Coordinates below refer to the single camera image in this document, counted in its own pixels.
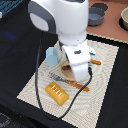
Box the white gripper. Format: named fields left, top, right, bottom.
left=60, top=41, right=91, bottom=81

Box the light blue carton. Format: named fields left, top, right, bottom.
left=46, top=47, right=58, bottom=65

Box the yellow bread loaf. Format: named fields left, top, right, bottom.
left=45, top=82, right=69, bottom=106

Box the brown sausage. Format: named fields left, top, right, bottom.
left=62, top=65, right=71, bottom=71

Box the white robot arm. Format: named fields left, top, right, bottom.
left=28, top=0, right=90, bottom=81

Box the tan round plate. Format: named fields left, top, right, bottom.
left=59, top=58, right=75, bottom=81

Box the beige woven placemat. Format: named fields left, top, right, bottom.
left=17, top=39, right=119, bottom=128

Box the grey frying pan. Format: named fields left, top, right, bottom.
left=88, top=8, right=105, bottom=26

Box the beige bowl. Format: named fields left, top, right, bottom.
left=121, top=7, right=128, bottom=30

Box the orange handled fork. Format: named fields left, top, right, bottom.
left=49, top=73, right=89, bottom=92

